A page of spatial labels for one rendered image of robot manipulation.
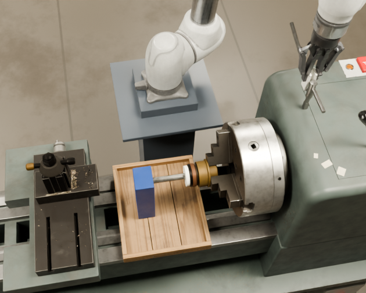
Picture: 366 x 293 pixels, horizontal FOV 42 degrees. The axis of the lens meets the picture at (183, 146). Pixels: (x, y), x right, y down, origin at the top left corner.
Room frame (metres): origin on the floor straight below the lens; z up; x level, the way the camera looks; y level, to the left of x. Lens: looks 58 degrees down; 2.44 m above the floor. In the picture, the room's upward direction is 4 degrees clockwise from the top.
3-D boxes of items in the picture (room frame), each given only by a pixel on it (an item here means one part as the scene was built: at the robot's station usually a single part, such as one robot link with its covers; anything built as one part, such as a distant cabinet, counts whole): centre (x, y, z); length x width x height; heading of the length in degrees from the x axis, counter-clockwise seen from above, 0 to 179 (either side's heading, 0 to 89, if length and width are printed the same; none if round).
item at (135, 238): (0.73, 0.07, 0.89); 0.36 x 0.30 x 0.04; 13
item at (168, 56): (1.36, 0.09, 0.97); 0.18 x 0.16 x 0.22; 136
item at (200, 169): (0.76, -0.07, 1.08); 0.09 x 0.09 x 0.09; 13
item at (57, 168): (0.73, 0.41, 1.14); 0.08 x 0.08 x 0.03
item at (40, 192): (0.74, 0.38, 1.00); 0.20 x 0.10 x 0.05; 103
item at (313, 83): (0.92, -0.37, 1.31); 0.02 x 0.02 x 0.12
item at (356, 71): (1.11, -0.58, 1.23); 0.13 x 0.08 x 0.06; 103
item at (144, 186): (0.72, 0.12, 1.00); 0.08 x 0.06 x 0.23; 13
